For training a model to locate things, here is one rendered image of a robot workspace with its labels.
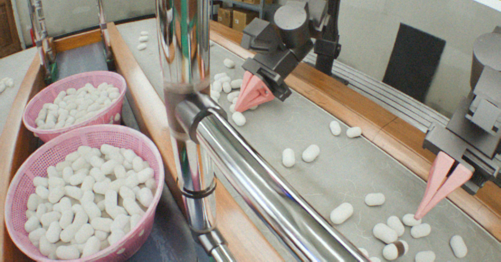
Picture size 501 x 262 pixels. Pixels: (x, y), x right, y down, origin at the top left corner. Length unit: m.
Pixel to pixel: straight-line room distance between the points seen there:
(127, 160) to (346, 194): 0.35
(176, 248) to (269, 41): 0.37
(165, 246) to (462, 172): 0.40
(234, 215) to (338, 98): 0.37
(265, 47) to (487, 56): 0.34
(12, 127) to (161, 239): 0.41
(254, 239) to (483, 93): 0.28
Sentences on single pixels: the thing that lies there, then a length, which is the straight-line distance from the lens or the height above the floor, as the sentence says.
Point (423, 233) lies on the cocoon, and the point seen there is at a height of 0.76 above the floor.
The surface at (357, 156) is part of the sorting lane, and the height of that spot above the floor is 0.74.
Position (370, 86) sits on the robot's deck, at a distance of 0.95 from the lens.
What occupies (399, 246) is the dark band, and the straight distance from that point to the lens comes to 0.35.
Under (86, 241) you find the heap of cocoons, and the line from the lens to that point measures 0.37.
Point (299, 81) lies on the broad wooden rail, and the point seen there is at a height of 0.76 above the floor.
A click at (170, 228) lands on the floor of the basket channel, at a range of 0.41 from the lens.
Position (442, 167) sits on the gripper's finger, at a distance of 0.30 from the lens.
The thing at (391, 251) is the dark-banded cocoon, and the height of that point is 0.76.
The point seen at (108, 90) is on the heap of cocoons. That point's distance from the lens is 0.66.
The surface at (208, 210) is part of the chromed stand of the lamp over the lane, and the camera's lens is 0.18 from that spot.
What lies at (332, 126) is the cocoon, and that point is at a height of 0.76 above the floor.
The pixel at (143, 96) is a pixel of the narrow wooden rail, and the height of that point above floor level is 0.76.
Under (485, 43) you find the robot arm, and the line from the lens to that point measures 0.32.
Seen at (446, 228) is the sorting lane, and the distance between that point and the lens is 0.45.
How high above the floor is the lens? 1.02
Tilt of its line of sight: 36 degrees down
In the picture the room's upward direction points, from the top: 4 degrees clockwise
